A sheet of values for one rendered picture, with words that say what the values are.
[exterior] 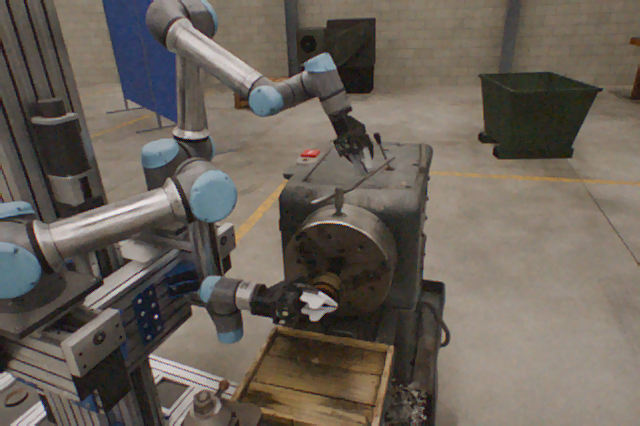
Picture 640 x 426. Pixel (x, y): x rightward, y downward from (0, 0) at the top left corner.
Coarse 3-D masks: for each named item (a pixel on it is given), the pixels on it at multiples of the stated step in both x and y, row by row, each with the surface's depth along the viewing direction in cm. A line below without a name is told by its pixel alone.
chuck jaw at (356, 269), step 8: (352, 264) 122; (360, 264) 121; (368, 264) 120; (376, 264) 119; (384, 264) 120; (344, 272) 119; (352, 272) 118; (360, 272) 117; (368, 272) 118; (376, 272) 117; (344, 280) 116; (352, 280) 118; (360, 280) 117; (368, 280) 119; (376, 280) 118
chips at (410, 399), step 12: (396, 396) 147; (408, 396) 148; (420, 396) 149; (396, 408) 147; (408, 408) 137; (420, 408) 146; (384, 420) 143; (396, 420) 137; (408, 420) 137; (420, 420) 139
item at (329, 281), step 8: (328, 272) 120; (320, 280) 115; (328, 280) 114; (336, 280) 116; (320, 288) 112; (328, 288) 112; (336, 288) 114; (344, 288) 117; (328, 296) 112; (336, 296) 113; (328, 312) 114
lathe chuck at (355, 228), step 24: (312, 216) 128; (360, 216) 124; (336, 240) 121; (360, 240) 119; (384, 240) 122; (288, 264) 129; (360, 288) 125; (384, 288) 123; (336, 312) 132; (360, 312) 129
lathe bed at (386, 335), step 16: (304, 304) 148; (304, 320) 143; (320, 320) 140; (336, 320) 143; (368, 320) 140; (384, 320) 138; (352, 336) 137; (368, 336) 135; (384, 336) 132; (384, 400) 130
